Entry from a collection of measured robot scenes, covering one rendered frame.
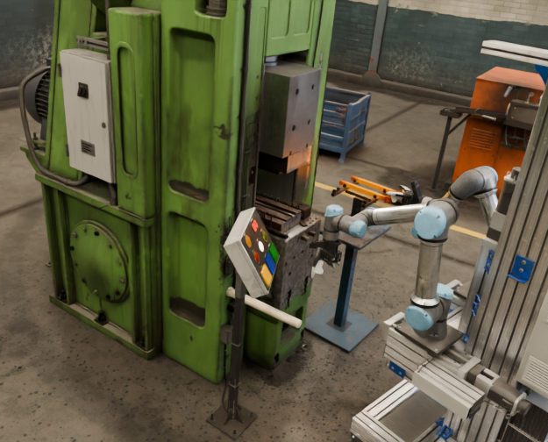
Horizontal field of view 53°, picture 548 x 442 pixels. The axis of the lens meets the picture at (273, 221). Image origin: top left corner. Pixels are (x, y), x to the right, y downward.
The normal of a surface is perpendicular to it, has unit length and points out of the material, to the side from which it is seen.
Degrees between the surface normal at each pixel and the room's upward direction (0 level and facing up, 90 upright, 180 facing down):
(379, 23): 90
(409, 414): 0
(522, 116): 90
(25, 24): 94
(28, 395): 0
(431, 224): 82
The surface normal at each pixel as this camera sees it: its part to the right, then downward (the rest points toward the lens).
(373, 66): -0.54, 0.34
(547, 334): -0.74, 0.25
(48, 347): 0.08, -0.89
